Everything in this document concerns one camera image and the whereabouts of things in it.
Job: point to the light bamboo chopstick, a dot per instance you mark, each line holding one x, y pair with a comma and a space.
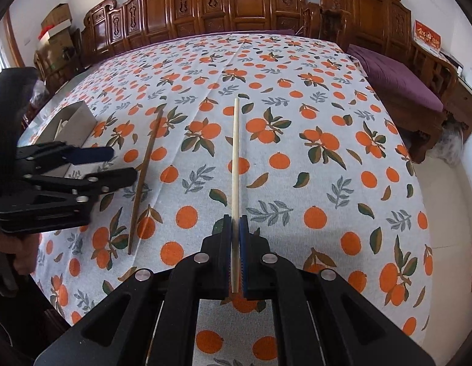
235, 160

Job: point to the person's left hand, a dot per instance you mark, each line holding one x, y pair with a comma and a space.
18, 251

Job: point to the red gift box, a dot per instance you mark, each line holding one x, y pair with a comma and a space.
426, 36

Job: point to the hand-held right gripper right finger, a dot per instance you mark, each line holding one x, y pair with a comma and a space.
248, 259

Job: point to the orange print tablecloth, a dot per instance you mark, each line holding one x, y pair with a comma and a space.
297, 183

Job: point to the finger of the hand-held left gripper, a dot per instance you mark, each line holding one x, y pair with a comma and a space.
91, 153
114, 179

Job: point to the grey plastic bag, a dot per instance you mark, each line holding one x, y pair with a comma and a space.
455, 145

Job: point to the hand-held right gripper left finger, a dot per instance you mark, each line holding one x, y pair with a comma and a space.
220, 259

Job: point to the red and white box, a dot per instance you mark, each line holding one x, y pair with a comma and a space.
53, 32

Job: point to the purple seat cushion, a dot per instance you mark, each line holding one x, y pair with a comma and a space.
396, 80
266, 32

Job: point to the dark wooden side cabinet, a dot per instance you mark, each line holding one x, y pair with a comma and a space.
57, 68

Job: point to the grey cardboard box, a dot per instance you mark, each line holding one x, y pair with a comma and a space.
81, 122

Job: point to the brown cardboard box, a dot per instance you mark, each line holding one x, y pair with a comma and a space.
57, 15

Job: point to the white spoon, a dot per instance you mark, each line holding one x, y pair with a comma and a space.
64, 126

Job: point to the brown wooden chopstick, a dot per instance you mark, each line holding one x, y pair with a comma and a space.
142, 194

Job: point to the carved wooden sofa with armrest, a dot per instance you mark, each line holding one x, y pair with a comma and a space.
373, 11

